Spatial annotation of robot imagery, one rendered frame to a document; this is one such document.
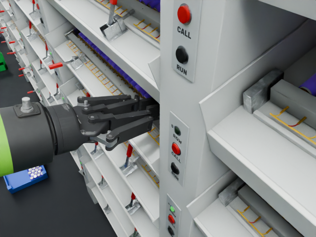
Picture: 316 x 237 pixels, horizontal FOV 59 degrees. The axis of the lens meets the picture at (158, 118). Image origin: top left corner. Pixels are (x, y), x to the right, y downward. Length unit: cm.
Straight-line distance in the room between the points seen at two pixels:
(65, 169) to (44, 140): 135
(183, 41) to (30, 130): 23
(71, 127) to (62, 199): 122
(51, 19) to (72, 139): 57
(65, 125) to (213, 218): 26
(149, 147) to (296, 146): 31
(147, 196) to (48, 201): 100
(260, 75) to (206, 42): 9
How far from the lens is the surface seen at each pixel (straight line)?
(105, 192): 119
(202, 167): 37
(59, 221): 155
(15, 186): 175
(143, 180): 72
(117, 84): 66
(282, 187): 29
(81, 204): 158
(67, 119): 42
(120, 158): 78
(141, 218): 88
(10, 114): 41
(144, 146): 55
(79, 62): 82
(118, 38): 51
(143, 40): 48
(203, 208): 46
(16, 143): 40
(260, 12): 29
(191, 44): 29
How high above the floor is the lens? 129
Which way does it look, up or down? 40 degrees down
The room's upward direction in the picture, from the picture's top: straight up
